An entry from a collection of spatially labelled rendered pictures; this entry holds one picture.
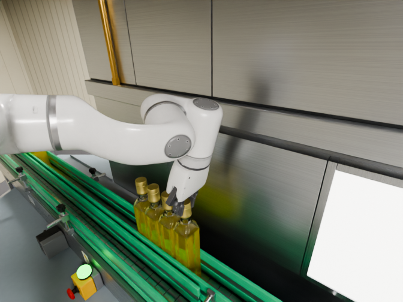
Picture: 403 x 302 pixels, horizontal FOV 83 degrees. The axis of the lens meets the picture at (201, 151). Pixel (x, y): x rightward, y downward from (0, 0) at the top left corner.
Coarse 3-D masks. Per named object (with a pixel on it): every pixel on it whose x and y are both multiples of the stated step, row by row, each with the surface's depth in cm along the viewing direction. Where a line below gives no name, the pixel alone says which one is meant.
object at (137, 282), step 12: (0, 156) 145; (12, 168) 131; (36, 192) 110; (48, 192) 97; (72, 216) 83; (84, 228) 78; (96, 240) 74; (108, 252) 70; (120, 264) 67; (132, 276) 64; (144, 288) 61; (156, 300) 58
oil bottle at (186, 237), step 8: (176, 224) 62; (192, 224) 61; (176, 232) 62; (184, 232) 60; (192, 232) 61; (176, 240) 63; (184, 240) 61; (192, 240) 62; (176, 248) 65; (184, 248) 62; (192, 248) 63; (176, 256) 67; (184, 256) 64; (192, 256) 64; (184, 264) 66; (192, 264) 66
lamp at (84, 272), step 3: (81, 267) 77; (84, 267) 77; (87, 267) 77; (90, 267) 78; (78, 270) 76; (81, 270) 76; (84, 270) 76; (87, 270) 76; (90, 270) 77; (78, 273) 76; (81, 273) 75; (84, 273) 75; (87, 273) 76; (90, 273) 77; (78, 276) 76; (81, 276) 75; (84, 276) 76; (87, 276) 76; (81, 279) 76; (84, 279) 76
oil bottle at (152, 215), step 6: (162, 204) 69; (150, 210) 67; (156, 210) 67; (162, 210) 67; (150, 216) 67; (156, 216) 66; (150, 222) 68; (156, 222) 66; (150, 228) 70; (156, 228) 67; (150, 234) 71; (156, 234) 69; (150, 240) 73; (156, 240) 70
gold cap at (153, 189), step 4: (152, 184) 66; (156, 184) 66; (148, 188) 64; (152, 188) 64; (156, 188) 64; (148, 192) 65; (152, 192) 64; (156, 192) 64; (148, 196) 65; (152, 196) 65; (156, 196) 65; (160, 196) 67; (152, 200) 65; (156, 200) 65
